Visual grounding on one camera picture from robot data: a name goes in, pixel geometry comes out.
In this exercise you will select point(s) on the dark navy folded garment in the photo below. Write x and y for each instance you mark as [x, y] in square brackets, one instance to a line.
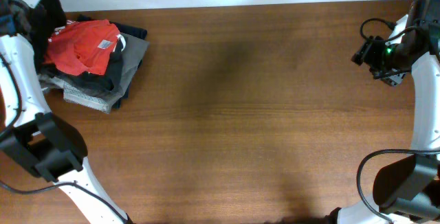
[132, 57]

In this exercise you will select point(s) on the black t-shirt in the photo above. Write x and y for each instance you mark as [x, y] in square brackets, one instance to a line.
[44, 19]

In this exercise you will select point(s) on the red folded shirt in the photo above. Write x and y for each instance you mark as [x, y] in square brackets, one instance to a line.
[85, 46]

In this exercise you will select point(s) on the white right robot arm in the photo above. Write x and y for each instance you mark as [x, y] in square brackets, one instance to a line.
[406, 191]

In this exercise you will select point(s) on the black folded garment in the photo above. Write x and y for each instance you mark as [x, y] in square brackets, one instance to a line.
[105, 83]

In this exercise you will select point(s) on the grey folded garment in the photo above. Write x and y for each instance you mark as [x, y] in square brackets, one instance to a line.
[86, 97]

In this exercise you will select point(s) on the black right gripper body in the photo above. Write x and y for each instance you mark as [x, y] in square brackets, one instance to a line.
[384, 62]

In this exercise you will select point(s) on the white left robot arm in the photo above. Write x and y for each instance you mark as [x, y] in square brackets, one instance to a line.
[39, 141]

